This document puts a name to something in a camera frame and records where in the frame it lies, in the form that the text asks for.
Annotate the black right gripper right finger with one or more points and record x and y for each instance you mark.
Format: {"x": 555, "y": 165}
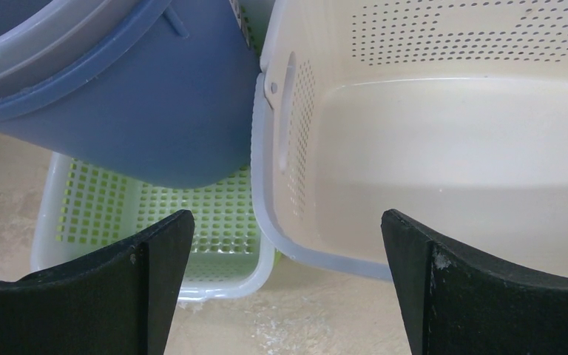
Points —
{"x": 456, "y": 299}

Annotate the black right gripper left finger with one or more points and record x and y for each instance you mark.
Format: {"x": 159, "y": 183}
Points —
{"x": 119, "y": 299}

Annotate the green and white tray basket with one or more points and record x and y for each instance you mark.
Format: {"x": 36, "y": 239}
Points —
{"x": 86, "y": 207}

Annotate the cream perforated basket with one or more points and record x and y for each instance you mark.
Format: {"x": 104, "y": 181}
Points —
{"x": 453, "y": 112}

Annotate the blue plastic bucket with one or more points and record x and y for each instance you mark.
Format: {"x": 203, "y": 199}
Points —
{"x": 165, "y": 97}

